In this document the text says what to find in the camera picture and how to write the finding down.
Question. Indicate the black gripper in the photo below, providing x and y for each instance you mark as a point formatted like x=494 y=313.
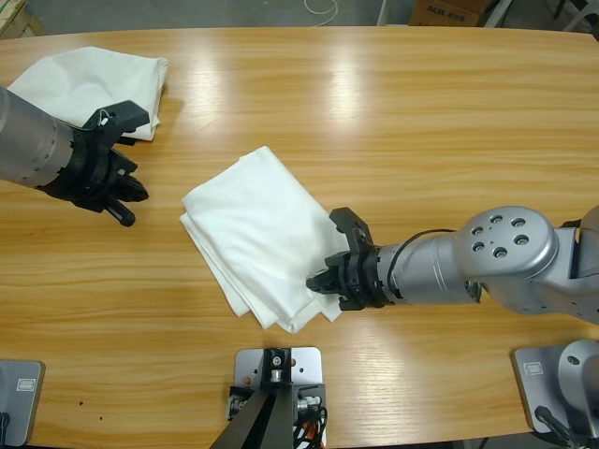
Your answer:
x=89 y=173
x=365 y=280

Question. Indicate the white printed t-shirt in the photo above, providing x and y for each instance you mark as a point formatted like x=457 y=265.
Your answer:
x=257 y=224

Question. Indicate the white garment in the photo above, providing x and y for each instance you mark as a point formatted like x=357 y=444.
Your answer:
x=93 y=79

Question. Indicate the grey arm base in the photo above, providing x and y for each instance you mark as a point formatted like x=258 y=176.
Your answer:
x=23 y=411
x=538 y=388

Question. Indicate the black clamp block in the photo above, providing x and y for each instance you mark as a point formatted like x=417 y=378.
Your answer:
x=238 y=400
x=314 y=390

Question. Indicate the wooden crate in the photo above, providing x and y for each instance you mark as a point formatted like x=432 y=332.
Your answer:
x=16 y=16

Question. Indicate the grey metal leg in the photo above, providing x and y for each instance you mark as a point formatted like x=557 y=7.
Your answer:
x=382 y=11

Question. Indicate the brown cardboard box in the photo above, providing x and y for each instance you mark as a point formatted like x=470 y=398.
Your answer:
x=444 y=13

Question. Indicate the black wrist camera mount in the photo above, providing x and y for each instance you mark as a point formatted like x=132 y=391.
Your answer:
x=124 y=114
x=351 y=224

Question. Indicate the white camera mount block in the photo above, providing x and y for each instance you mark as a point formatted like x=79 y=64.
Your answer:
x=309 y=367

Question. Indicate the dark camera post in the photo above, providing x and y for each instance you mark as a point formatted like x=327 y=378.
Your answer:
x=267 y=421

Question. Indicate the white metal frame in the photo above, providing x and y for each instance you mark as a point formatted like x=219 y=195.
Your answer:
x=497 y=13

